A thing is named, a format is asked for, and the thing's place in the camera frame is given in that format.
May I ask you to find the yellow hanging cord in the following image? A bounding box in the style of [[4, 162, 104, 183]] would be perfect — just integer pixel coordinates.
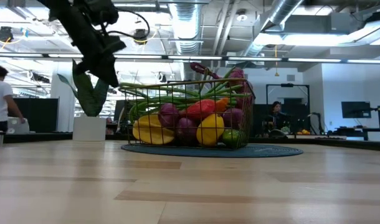
[[273, 45, 280, 78]]

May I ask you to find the black monitor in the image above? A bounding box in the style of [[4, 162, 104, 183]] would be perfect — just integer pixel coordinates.
[[341, 101, 372, 119]]

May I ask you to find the black table frame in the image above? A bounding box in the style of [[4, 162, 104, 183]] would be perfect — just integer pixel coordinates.
[[0, 132, 380, 152]]

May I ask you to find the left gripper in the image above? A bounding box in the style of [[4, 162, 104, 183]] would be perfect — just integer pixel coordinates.
[[69, 18, 128, 89]]

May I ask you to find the silver ribbed air duct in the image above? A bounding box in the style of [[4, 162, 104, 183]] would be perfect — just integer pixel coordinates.
[[168, 0, 206, 82], [242, 0, 305, 57]]

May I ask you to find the yellow lemon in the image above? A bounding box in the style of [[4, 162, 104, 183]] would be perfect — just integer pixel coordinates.
[[196, 113, 226, 147]]

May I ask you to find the long ceiling light strip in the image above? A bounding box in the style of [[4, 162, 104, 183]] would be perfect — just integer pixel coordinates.
[[0, 52, 380, 65]]

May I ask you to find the person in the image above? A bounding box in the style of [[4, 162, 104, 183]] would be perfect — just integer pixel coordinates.
[[268, 101, 292, 133], [0, 65, 26, 146]]

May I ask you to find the round dark blue mat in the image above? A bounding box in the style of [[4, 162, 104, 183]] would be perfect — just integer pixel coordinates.
[[120, 142, 304, 159]]

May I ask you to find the black monitor stand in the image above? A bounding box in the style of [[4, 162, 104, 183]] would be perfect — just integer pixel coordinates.
[[369, 105, 380, 135]]

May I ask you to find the purple grape bunch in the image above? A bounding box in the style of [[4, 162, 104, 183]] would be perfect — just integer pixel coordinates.
[[158, 62, 255, 146]]

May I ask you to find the black rig frame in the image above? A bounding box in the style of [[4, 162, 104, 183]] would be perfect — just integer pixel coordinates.
[[265, 83, 311, 131]]

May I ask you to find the black partition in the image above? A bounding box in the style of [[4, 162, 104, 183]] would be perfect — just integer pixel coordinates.
[[12, 97, 60, 133]]

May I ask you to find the red chili pepper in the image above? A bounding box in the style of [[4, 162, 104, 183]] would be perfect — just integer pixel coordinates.
[[185, 99, 217, 123]]

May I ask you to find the copper wire basket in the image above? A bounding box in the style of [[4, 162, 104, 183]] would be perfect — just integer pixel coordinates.
[[119, 77, 256, 151]]

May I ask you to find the white machine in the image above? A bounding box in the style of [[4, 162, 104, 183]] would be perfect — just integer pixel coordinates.
[[7, 117, 31, 135]]

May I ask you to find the green cucumber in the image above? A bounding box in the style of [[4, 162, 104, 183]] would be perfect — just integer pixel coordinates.
[[222, 129, 241, 149]]

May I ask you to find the green long beans bundle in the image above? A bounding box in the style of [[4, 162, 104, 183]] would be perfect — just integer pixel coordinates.
[[120, 67, 252, 124]]

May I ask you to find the yellow starfruit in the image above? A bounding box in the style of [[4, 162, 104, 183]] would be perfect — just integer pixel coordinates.
[[132, 113, 176, 146]]

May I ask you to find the orange pepper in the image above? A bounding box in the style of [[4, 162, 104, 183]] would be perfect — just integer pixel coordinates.
[[214, 97, 230, 113]]

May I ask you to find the black ceiling camera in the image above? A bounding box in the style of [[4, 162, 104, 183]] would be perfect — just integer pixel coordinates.
[[133, 28, 150, 45], [0, 26, 14, 44]]

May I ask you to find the background desk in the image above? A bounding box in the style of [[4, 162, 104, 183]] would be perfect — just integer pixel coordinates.
[[331, 126, 380, 141]]

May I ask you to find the potted green plant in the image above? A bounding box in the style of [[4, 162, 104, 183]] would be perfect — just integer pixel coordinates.
[[57, 59, 110, 142]]

